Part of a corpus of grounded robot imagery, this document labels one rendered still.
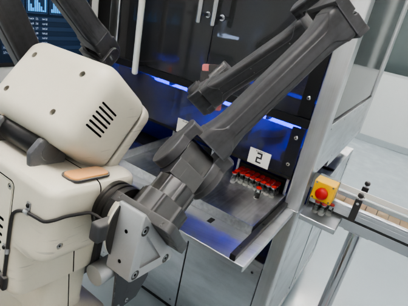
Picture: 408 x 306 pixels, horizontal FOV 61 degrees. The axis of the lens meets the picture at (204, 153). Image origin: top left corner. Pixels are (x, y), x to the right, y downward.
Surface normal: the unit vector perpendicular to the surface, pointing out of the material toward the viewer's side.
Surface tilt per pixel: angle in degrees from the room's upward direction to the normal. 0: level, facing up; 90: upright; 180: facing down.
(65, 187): 22
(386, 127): 90
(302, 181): 90
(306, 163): 90
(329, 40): 79
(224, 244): 0
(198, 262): 90
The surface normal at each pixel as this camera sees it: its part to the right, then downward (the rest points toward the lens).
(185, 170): 0.48, -0.11
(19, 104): -0.36, -0.33
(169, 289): -0.54, 0.24
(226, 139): 0.17, 0.25
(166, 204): 0.29, -0.28
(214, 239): 0.18, -0.90
